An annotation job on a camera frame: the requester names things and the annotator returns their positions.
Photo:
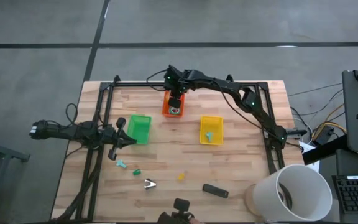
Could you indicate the white paper sheet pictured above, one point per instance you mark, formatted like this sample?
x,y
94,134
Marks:
x,y
306,147

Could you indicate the black keyboard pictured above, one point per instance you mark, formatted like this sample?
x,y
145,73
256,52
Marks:
x,y
356,194

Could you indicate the small green stapler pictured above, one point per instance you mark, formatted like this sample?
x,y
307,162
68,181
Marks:
x,y
136,172

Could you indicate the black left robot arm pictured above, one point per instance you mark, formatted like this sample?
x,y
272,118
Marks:
x,y
64,132

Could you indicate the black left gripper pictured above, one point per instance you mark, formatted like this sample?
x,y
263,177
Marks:
x,y
114,137

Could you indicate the black camera device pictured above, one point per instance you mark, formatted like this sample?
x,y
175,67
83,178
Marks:
x,y
181,205

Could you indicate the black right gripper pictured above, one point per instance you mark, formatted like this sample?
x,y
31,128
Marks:
x,y
176,82

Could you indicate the small yellow stapler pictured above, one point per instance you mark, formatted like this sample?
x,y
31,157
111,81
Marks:
x,y
181,176

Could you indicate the green tape roll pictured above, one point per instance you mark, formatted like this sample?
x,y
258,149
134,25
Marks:
x,y
179,112

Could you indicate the green plastic basket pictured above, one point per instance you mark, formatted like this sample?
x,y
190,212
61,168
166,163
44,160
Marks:
x,y
139,129

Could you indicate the black support bar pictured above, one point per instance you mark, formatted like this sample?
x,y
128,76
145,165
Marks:
x,y
325,151

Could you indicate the black metal table frame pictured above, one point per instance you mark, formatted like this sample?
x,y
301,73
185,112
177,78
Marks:
x,y
135,84

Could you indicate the person's hand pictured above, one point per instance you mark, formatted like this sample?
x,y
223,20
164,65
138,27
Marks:
x,y
195,221

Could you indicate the yellow plastic basket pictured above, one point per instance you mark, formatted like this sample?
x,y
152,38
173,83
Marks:
x,y
211,124

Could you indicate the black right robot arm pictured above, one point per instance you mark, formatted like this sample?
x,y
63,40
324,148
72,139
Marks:
x,y
228,88

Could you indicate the black stapler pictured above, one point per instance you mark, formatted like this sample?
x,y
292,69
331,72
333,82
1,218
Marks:
x,y
215,191

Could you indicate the black power adapter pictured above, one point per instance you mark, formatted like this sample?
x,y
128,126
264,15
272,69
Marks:
x,y
323,136

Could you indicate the orange plastic basket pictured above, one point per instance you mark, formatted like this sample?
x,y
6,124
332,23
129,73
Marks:
x,y
165,110

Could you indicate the black and silver staple remover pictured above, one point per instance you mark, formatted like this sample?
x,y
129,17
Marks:
x,y
149,184

